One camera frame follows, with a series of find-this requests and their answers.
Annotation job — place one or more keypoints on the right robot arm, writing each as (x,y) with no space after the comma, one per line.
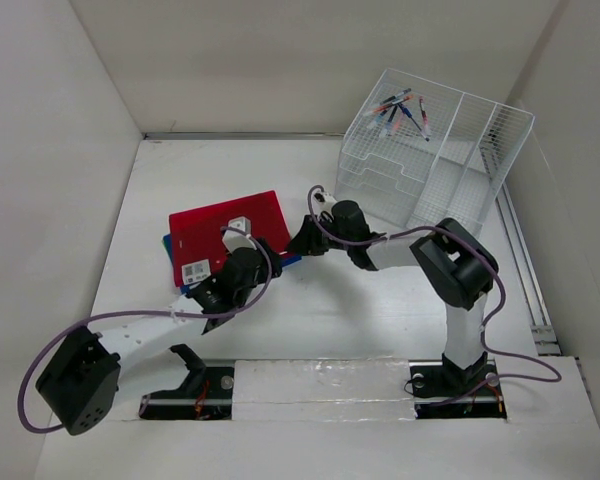
(457,266)

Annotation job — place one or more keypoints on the blue plastic folder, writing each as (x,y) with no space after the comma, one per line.
(288,260)

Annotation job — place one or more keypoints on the pink highlighter pen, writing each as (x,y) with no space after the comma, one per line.
(396,121)

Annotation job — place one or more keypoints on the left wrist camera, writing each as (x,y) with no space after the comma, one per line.
(237,234)

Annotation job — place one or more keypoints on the dark blue clip pen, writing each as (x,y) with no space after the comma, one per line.
(409,115)

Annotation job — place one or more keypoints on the dark red gel pen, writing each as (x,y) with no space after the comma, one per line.
(424,117)

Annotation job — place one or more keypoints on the white wire mesh organizer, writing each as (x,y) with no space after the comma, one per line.
(408,182)

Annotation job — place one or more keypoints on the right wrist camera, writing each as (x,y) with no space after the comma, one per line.
(324,199)

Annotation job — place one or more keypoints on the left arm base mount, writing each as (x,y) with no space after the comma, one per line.
(205,393)

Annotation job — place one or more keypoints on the blue cap gel pen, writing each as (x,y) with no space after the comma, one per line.
(388,125)

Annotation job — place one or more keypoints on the red plastic folder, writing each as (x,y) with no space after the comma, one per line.
(196,238)

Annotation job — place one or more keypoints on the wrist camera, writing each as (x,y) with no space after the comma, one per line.
(324,199)
(237,234)

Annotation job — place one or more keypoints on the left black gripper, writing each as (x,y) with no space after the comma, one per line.
(274,259)

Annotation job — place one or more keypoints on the aluminium rail right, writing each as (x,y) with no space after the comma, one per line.
(541,327)

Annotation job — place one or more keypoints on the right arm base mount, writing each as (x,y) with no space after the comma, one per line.
(443,391)

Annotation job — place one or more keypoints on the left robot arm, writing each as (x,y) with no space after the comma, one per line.
(85,374)

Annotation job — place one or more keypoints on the white foam front block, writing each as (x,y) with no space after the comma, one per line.
(325,391)

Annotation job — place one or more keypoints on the orange red gel pen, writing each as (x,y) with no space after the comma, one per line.
(377,109)

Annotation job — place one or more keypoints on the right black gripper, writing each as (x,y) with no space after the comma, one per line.
(306,241)

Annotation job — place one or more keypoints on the teal cap gel pen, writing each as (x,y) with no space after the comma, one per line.
(396,97)

